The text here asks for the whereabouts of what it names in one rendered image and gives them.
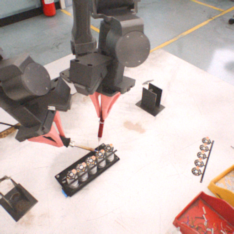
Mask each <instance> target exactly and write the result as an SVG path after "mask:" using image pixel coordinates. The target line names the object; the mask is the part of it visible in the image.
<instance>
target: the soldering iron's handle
mask: <svg viewBox="0 0 234 234"><path fill-rule="evenodd" d="M14 128H15V129H19V128H20V126H17V125H15V127H14ZM43 137H45V138H47V139H49V140H51V141H54V140H53V138H52V137H50V136H49V137H46V136H43ZM59 137H60V139H61V140H62V142H63V144H64V146H65V147H66V148H68V146H69V143H70V140H71V138H67V137H63V136H59ZM54 142H56V141H54Z"/></svg>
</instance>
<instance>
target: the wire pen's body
mask: <svg viewBox="0 0 234 234"><path fill-rule="evenodd" d="M98 122H99V128H98V135H97V136H98V137H99V138H101V137H102V134H103V127H104V123H105V120H103V116H102V108H101V118H100V119H99V121H98Z"/></svg>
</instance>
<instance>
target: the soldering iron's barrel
mask: <svg viewBox="0 0 234 234"><path fill-rule="evenodd" d="M69 146H70V147H74V146H75V147H78V148H82V149H85V150H89V151H92V152H94V151H95V149H93V148H89V147H86V146H83V145H81V144H77V143H75V141H70V143H69Z"/></svg>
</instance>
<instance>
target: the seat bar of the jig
mask: <svg viewBox="0 0 234 234"><path fill-rule="evenodd" d="M116 160H117V158H116V155H115V154H114V160H112V161H110V162H109V161H105V163H106V165H105V166H104V167H103V168H99V167H97V172H96V173H95V174H89V173H88V179H87V180H85V181H80V180H79V179H78V181H79V185H78V186H77V187H76V188H73V189H72V188H71V187H67V188H66V189H67V190H68V191H69V192H70V193H71V195H72V193H74V192H75V191H77V190H78V189H79V188H80V187H82V186H83V185H84V184H86V183H87V182H88V181H90V180H91V179H92V178H94V177H95V176H96V175H98V174H99V173H101V172H102V171H103V170H104V169H105V168H107V167H109V166H110V165H111V164H112V163H114V162H115V161H116ZM66 185H68V182H66V183H64V186H66Z"/></svg>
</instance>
